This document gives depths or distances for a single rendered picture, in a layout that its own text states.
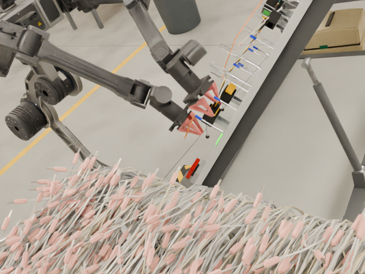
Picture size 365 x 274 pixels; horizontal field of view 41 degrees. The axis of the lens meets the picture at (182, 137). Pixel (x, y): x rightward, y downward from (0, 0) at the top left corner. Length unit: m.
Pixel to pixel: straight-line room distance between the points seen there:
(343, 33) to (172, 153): 1.57
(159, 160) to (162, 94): 1.98
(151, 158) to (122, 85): 1.99
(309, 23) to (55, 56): 0.81
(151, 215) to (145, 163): 2.84
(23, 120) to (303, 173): 1.55
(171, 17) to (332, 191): 3.79
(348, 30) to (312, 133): 0.72
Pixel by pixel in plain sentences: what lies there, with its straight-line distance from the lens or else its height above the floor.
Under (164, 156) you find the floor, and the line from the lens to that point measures 3.52.
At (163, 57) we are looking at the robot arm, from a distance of 1.50.
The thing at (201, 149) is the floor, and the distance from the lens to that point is 3.42.
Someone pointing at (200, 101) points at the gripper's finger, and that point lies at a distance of 1.47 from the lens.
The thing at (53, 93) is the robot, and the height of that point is 1.14.
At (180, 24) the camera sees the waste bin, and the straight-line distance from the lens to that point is 5.23.
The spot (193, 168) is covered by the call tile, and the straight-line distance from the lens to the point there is 1.42.
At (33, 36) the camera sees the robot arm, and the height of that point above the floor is 1.56.
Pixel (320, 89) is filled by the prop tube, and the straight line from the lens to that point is 1.22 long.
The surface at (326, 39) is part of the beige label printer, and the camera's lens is 2.53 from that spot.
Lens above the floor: 1.97
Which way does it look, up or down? 33 degrees down
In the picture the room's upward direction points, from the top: 24 degrees counter-clockwise
